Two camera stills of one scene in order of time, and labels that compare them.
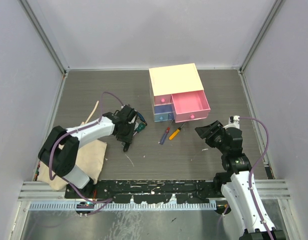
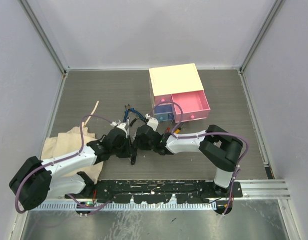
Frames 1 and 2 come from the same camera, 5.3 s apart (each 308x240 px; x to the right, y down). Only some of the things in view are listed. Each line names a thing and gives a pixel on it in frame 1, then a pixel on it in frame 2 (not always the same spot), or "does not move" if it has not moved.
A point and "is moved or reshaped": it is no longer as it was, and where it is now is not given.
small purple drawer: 171,116 does not move
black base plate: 146,191 does not move
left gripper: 128,138 to 126,153
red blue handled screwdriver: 165,134 does not move
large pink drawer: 190,106 does not move
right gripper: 204,131 to 140,145
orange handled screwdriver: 174,134 does not move
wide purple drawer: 162,108 does not move
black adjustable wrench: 126,146 is moved or reshaped
